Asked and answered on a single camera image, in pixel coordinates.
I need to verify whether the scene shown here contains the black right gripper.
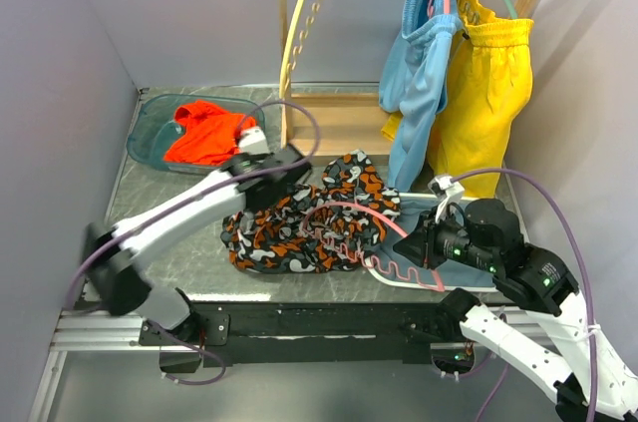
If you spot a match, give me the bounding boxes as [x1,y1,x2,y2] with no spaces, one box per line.
[391,203,495,269]

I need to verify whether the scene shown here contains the camouflage patterned shorts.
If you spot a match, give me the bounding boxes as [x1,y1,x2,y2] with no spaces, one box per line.
[220,150,401,274]

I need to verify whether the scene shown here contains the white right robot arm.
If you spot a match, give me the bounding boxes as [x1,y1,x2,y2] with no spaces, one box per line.
[394,199,637,421]

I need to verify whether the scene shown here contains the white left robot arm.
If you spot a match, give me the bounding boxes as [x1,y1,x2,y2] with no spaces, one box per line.
[82,145,312,344]

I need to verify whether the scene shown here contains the orange shorts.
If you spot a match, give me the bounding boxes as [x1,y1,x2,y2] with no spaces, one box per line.
[163,100,257,166]

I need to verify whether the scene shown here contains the light blue shorts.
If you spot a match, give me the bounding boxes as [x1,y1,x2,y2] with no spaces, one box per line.
[379,0,462,192]

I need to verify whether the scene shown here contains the yellow shorts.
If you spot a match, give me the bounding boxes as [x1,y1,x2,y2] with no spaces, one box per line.
[383,0,534,176]

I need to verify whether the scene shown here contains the yellow hanger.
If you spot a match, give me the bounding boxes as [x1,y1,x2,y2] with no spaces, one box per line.
[279,0,324,100]

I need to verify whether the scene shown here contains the grey-blue cloth in basket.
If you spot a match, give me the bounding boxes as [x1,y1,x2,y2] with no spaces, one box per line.
[369,195,499,288]

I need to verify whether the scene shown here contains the wooden clothes rack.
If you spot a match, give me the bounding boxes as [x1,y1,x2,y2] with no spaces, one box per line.
[278,0,539,165]

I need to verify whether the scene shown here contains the teal plastic bin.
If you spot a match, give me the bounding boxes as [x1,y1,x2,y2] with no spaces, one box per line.
[127,94,266,175]

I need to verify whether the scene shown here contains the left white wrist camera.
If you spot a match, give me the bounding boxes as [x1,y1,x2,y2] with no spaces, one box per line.
[235,126,269,155]

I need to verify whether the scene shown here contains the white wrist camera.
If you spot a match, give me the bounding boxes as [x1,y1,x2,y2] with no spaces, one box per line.
[235,126,269,155]
[428,175,465,222]

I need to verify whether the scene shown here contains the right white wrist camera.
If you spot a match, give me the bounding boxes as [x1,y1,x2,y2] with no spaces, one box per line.
[428,175,465,222]

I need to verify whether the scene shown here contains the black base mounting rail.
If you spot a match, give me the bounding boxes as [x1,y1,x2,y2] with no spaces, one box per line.
[139,302,468,376]

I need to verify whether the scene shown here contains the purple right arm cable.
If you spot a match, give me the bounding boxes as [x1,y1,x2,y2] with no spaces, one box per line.
[448,167,599,422]

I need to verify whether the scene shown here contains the aluminium extrusion rail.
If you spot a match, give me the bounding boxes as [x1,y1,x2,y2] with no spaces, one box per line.
[49,311,187,352]

